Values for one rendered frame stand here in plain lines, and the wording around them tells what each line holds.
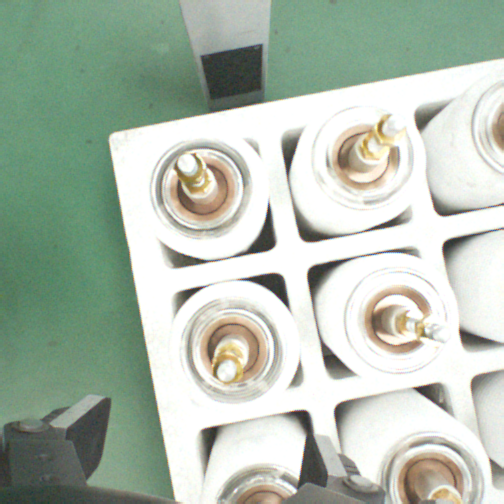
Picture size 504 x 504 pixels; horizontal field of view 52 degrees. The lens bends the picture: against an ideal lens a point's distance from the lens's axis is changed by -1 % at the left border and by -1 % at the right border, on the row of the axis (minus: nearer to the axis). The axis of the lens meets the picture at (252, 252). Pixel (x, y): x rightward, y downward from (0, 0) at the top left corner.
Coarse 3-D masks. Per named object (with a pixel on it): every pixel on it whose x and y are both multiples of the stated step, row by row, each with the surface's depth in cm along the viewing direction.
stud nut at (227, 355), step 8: (224, 352) 30; (232, 352) 30; (216, 360) 29; (232, 360) 29; (240, 360) 29; (216, 368) 29; (240, 368) 29; (216, 376) 29; (240, 376) 29; (224, 384) 29
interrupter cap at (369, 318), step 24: (360, 288) 37; (384, 288) 37; (408, 288) 37; (432, 288) 37; (360, 312) 37; (432, 312) 37; (360, 336) 37; (384, 336) 37; (384, 360) 37; (408, 360) 37; (432, 360) 36
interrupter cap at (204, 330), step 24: (216, 312) 37; (240, 312) 37; (264, 312) 37; (192, 336) 37; (216, 336) 37; (264, 336) 37; (192, 360) 37; (264, 360) 37; (192, 384) 37; (216, 384) 37; (240, 384) 37; (264, 384) 37
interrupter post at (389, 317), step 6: (390, 306) 37; (396, 306) 36; (402, 306) 35; (408, 306) 35; (384, 312) 37; (390, 312) 35; (396, 312) 34; (402, 312) 34; (420, 312) 34; (384, 318) 36; (390, 318) 35; (396, 318) 34; (384, 324) 36; (390, 324) 35; (396, 324) 34; (390, 330) 35; (396, 330) 34; (396, 336) 35; (402, 336) 34
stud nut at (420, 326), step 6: (420, 318) 30; (426, 318) 29; (432, 318) 29; (438, 318) 29; (414, 324) 30; (420, 324) 29; (426, 324) 29; (444, 324) 29; (420, 330) 29; (420, 336) 29; (426, 336) 29; (426, 342) 29; (432, 342) 29
